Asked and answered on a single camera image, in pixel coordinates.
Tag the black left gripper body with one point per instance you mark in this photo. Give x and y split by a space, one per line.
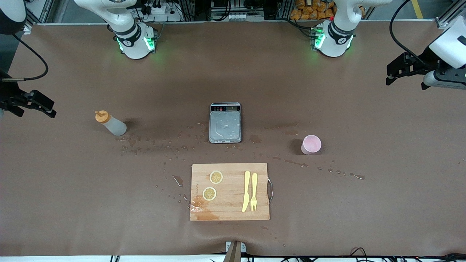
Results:
429 58

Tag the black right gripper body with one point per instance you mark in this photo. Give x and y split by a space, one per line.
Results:
8 95

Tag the translucent squeeze bottle orange cap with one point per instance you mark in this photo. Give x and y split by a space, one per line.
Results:
114 125

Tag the pink plastic cup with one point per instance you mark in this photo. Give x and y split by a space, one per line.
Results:
311 144

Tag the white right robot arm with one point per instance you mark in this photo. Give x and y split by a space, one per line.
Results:
134 43

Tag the orange snack packages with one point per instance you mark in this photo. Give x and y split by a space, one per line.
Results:
313 11

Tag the white power strip with plugs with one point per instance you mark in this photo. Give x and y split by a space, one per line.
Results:
162 10

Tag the white socket strip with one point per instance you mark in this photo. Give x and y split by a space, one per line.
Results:
236 16

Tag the grey digital kitchen scale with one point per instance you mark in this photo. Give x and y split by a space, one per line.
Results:
225 125

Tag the yellow plastic fork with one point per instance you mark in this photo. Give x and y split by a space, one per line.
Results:
253 189

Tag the dried lemon slice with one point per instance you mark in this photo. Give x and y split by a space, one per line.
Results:
216 177
209 193

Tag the yellow plastic knife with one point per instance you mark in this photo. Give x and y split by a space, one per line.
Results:
246 193

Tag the wooden cutting board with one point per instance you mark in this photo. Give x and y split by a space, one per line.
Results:
229 207

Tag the aluminium frame post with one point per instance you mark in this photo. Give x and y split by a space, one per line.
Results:
36 18
449 18

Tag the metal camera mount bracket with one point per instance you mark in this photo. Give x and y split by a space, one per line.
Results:
235 251

